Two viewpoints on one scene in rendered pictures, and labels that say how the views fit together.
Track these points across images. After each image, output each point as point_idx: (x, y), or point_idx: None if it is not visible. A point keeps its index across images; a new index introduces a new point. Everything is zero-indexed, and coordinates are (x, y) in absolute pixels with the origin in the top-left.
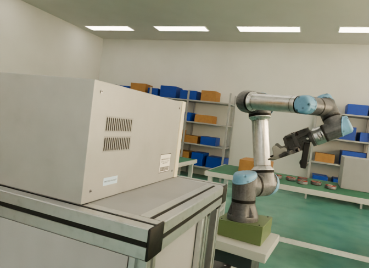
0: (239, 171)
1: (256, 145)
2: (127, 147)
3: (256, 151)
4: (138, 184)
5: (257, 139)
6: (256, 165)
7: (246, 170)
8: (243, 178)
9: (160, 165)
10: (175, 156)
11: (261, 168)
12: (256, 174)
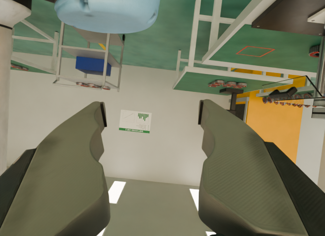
0: (94, 31)
1: (7, 127)
2: None
3: (8, 97)
4: None
5: (4, 155)
6: (11, 30)
7: (72, 24)
8: (157, 11)
9: None
10: None
11: (8, 11)
12: None
